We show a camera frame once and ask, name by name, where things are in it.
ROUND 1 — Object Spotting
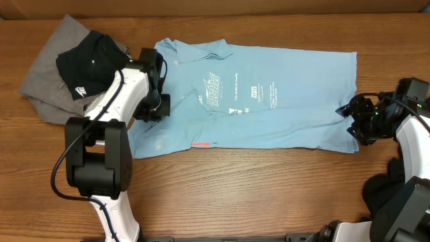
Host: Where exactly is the folded black nike shirt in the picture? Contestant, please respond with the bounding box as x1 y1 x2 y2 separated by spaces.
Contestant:
56 30 130 100

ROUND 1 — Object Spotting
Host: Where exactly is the folded grey shirt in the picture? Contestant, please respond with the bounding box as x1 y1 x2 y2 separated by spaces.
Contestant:
18 14 130 125

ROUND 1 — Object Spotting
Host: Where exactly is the black shirt on right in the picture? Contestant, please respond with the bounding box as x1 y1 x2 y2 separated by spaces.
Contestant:
362 147 405 218

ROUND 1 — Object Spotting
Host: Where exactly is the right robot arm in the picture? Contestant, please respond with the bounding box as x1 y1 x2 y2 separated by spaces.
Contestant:
307 77 429 242

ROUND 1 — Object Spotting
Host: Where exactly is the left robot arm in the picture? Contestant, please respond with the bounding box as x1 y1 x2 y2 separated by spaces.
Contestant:
50 48 171 241

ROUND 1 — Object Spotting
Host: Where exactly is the light blue printed t-shirt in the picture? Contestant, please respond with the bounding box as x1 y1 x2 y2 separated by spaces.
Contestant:
128 39 359 159

